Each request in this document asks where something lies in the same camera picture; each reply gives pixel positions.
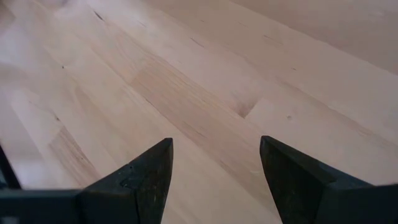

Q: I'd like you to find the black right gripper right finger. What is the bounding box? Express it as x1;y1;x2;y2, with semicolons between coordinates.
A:
259;135;398;224

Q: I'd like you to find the black table frame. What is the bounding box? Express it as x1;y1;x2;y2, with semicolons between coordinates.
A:
0;144;22;190

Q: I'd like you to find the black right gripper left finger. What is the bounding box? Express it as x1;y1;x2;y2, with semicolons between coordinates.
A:
0;137;174;224

